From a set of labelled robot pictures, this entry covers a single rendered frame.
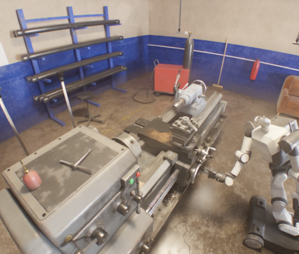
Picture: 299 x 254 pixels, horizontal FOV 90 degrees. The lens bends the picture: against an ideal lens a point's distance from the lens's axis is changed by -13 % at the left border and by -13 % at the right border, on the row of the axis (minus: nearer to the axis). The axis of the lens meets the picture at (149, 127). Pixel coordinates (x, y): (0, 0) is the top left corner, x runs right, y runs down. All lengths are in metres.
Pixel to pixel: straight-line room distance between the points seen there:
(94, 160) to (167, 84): 3.78
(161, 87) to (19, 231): 4.19
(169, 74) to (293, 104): 3.01
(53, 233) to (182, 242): 1.54
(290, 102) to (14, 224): 4.89
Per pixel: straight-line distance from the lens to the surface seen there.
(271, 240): 2.25
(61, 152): 1.02
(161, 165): 1.51
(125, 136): 1.23
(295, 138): 1.37
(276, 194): 1.91
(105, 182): 0.85
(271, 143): 1.43
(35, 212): 0.83
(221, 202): 2.44
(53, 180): 0.89
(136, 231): 1.26
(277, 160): 1.55
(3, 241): 2.62
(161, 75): 4.45
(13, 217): 0.93
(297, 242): 2.40
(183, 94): 2.03
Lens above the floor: 1.96
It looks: 35 degrees down
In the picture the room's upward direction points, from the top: straight up
